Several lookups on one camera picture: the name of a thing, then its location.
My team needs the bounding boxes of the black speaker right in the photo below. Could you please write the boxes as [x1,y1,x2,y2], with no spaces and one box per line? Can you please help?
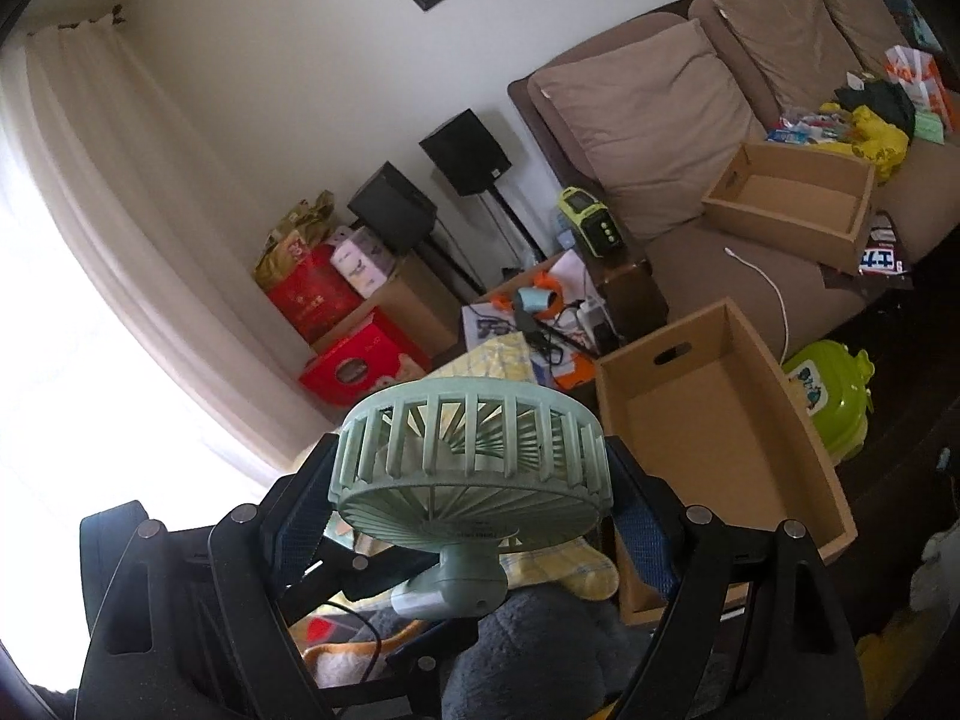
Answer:
[418,109,512,197]

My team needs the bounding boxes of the shallow cardboard tray on sofa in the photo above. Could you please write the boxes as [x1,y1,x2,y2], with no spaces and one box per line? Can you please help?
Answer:
[703,142,875,275]

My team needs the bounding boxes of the white curtain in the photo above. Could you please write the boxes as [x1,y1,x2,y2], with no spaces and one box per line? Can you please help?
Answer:
[2,18,332,478]

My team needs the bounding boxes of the brown sofa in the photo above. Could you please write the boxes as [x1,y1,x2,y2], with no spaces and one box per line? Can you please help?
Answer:
[508,0,958,355]

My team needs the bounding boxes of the white charging cable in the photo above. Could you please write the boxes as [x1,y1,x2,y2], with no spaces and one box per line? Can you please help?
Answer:
[722,244,793,368]

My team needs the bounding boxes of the gold paper bag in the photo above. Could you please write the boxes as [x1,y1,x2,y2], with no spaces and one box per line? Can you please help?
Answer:
[252,190,335,291]

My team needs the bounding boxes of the brown cardboard box by wall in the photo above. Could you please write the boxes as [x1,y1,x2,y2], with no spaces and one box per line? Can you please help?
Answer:
[311,254,460,358]

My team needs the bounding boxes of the black speaker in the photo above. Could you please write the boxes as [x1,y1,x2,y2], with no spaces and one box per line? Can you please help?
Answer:
[348,163,438,254]
[418,109,512,197]

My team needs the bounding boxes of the pink small box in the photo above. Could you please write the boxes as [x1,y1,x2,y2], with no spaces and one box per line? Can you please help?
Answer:
[331,226,395,299]

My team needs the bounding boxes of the black speaker left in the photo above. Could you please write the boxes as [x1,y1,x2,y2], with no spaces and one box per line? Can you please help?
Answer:
[348,163,438,254]

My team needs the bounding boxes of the large open cardboard box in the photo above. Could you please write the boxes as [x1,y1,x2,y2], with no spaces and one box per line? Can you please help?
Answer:
[593,296,859,628]

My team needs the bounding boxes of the yellow plastic bag on sofa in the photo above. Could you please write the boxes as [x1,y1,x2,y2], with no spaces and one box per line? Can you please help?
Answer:
[815,106,910,185]

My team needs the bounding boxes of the red gift bag upper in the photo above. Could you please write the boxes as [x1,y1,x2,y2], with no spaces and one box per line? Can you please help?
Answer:
[267,244,364,344]

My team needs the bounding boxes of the yellow checkered tablecloth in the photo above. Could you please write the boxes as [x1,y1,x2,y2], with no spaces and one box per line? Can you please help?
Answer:
[328,330,620,605]

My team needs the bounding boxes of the brown sofa cushion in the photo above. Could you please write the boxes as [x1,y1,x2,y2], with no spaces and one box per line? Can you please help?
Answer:
[529,20,765,242]

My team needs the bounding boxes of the grey plush blanket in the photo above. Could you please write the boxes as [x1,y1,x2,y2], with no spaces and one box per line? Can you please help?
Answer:
[299,583,723,720]

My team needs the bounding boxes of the red gift box lower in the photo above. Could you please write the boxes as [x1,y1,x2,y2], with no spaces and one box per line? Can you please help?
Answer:
[299,309,431,406]

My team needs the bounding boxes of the mint green handheld fan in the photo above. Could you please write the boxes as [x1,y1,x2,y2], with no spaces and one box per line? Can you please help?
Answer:
[327,375,616,620]

